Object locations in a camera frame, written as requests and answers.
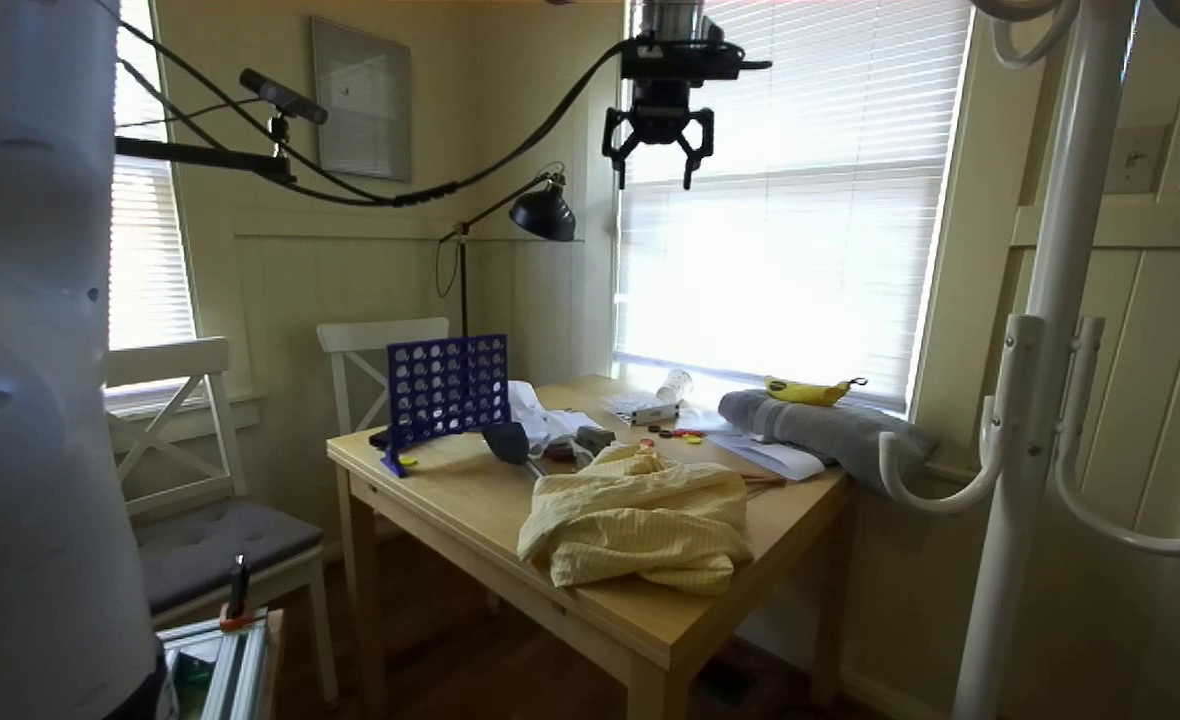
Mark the black camera boom stand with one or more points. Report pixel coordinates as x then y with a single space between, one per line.
201 156

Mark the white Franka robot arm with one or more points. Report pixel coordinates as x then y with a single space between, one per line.
31 401

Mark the grey seat cushion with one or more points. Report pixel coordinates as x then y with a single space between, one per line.
220 544

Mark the white cross-back chair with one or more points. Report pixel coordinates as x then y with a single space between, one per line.
201 385

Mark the grey folded towel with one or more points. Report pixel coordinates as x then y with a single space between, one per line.
830 432

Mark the black floor lamp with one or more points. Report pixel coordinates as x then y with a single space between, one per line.
546 212

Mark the white coat rack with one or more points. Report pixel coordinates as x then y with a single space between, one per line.
1029 401

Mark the crumpled white paper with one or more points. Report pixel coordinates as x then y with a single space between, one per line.
546 413

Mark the beige wall switch plate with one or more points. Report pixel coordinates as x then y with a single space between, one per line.
1139 162

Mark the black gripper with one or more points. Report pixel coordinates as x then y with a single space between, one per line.
663 110

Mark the yellow striped cloth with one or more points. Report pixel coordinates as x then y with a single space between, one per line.
642 521

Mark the blue connect four grid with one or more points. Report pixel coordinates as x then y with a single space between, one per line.
450 395

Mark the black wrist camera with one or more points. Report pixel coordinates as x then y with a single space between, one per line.
682 63

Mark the white slat-back chair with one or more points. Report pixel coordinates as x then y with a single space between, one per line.
375 338

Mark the white open box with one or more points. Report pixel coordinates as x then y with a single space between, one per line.
215 665

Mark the black spatula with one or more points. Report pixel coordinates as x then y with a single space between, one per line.
509 441

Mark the yellow banana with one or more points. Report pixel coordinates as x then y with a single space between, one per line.
811 395

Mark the grey framed wall picture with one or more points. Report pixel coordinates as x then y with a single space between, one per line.
358 103

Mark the black stereo camera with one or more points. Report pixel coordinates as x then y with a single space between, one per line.
281 97

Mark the black marker orange base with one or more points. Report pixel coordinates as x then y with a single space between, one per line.
238 584

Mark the narrow white window blinds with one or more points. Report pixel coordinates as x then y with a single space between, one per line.
151 203

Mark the white patterned paper cup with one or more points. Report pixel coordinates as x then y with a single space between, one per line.
673 385

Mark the white paper sheets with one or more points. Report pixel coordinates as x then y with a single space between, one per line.
772 458

